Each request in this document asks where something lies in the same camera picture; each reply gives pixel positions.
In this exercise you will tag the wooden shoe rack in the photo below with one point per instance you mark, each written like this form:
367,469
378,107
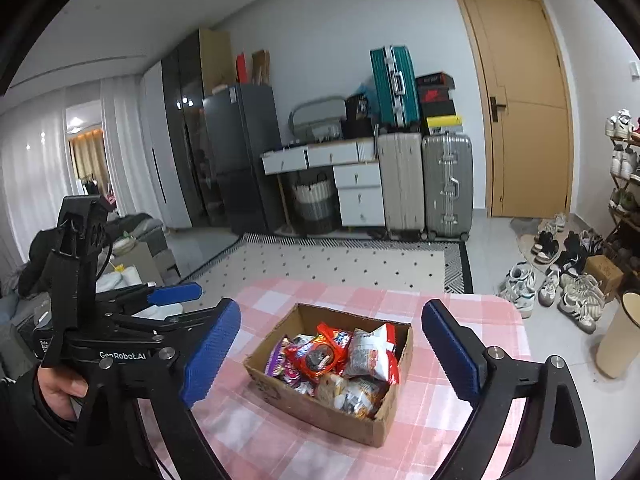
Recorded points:
625,220

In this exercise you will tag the black bag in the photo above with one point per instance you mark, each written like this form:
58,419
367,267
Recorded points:
359,115

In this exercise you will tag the teal suitcase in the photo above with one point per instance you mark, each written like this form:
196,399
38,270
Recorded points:
395,87

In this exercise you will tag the person's left forearm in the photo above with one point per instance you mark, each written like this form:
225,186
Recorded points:
25,410

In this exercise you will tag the white light switch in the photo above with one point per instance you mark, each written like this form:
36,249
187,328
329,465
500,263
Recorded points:
634,70

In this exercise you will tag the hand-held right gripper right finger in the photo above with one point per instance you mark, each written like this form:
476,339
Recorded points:
450,355

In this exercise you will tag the brown flat box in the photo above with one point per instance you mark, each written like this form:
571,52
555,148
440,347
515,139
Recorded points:
260,67

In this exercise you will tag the pink checked tablecloth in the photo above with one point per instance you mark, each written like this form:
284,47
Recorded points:
280,442

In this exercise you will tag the silver snack packet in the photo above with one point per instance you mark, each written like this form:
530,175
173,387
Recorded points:
300,387

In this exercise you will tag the woven laundry basket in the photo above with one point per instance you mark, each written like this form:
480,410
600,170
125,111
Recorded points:
312,205

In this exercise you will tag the red flat box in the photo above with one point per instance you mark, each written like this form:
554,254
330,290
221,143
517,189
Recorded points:
241,67

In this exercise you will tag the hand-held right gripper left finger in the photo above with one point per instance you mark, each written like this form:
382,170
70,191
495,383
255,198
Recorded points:
212,350

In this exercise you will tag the silver suitcase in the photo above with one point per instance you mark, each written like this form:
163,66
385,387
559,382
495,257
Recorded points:
447,185

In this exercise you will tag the white wardrobe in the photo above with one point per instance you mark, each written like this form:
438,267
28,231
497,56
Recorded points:
160,150

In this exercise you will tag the white snack packet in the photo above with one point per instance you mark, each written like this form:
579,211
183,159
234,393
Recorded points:
370,355

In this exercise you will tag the grey door mat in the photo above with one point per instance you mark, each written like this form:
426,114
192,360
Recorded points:
525,247

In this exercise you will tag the white sheer curtain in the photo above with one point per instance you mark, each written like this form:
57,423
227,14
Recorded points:
35,170

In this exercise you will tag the person's left hand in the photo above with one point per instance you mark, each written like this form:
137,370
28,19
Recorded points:
60,390

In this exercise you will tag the grey refrigerator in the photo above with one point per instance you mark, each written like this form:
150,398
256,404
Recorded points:
245,160

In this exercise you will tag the brown cardboard box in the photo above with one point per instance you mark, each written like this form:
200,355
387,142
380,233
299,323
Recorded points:
320,420

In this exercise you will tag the arched grey mirror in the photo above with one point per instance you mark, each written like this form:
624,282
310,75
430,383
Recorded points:
317,115

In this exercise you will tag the group of assorted sneakers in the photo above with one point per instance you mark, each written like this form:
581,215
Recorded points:
622,160

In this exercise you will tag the small orange-red snack packet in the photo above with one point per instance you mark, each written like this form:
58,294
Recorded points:
365,396

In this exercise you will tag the beige suitcase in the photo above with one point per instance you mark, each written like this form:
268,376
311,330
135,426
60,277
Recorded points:
400,185

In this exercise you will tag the cream waste bin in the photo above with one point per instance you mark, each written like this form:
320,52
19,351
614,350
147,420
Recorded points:
620,340

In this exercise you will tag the white drawer desk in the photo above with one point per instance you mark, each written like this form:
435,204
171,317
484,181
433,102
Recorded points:
357,190

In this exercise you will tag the tan wooden door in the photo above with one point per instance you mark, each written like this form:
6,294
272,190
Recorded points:
520,110

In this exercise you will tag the dotted rug with striped border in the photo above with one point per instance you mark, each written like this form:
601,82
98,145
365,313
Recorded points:
325,265

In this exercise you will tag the red cookie packet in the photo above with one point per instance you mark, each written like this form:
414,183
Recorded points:
337,335
315,355

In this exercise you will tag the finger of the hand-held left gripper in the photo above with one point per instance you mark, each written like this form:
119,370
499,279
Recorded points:
175,293
165,322

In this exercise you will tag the small cardboard box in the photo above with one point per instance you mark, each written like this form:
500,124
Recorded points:
602,272

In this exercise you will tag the dark glass cabinet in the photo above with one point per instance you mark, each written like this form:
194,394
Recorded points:
185,135

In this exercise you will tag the large cardboard sheet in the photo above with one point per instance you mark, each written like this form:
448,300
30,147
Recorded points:
217,60

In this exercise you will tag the pile of scattered shoes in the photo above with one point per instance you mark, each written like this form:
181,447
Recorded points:
555,280

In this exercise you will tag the beige curtain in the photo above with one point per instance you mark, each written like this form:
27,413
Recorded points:
90,157

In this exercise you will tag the purple snack packet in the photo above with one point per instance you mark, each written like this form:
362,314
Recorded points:
280,365

